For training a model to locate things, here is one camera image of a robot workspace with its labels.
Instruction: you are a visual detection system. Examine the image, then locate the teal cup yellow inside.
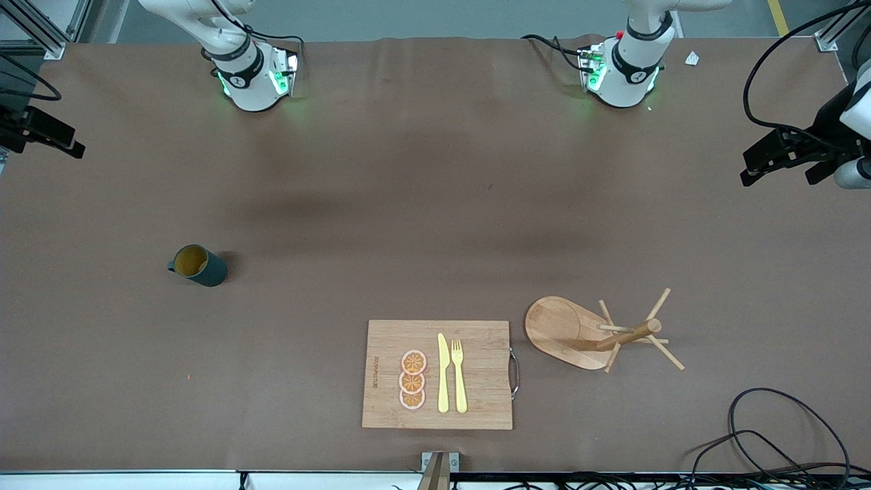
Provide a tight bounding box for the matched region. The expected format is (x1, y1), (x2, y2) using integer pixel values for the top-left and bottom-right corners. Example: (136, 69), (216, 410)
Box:
(167, 244), (229, 288)

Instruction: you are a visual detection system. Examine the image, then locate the wooden cup rack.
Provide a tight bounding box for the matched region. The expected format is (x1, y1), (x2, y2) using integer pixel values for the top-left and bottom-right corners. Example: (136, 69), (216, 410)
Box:
(524, 287), (686, 373)

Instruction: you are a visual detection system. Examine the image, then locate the brown table cover mat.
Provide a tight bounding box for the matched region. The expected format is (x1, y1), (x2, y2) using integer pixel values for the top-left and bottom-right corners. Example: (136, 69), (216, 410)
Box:
(0, 35), (871, 474)

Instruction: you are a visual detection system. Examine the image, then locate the yellow plastic fork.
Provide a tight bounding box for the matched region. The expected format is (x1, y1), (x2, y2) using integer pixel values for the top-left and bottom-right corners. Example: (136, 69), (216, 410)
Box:
(450, 338), (469, 414)

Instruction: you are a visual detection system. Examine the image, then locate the yellow plastic knife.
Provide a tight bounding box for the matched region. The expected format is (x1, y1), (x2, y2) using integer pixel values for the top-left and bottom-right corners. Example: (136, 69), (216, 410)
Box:
(437, 333), (450, 414)

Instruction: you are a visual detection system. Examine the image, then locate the aluminium frame profile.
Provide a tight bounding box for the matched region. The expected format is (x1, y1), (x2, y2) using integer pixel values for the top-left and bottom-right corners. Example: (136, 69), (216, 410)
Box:
(813, 0), (871, 53)
(0, 0), (93, 61)

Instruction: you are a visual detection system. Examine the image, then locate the black looped cable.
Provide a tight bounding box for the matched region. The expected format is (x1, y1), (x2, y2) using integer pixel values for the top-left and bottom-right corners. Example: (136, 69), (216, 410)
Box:
(728, 388), (853, 478)
(687, 429), (807, 478)

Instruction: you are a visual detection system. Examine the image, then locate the black left arm base cable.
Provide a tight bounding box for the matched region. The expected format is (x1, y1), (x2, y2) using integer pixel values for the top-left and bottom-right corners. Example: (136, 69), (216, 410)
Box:
(521, 33), (587, 73)

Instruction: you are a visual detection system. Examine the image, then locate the bamboo cutting board metal handle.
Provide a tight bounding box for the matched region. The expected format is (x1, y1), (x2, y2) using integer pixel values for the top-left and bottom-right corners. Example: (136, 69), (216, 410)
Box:
(361, 319), (521, 431)

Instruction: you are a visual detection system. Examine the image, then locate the metal bracket with post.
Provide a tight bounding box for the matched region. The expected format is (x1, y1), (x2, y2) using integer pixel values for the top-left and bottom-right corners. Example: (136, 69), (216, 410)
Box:
(416, 451), (461, 490)

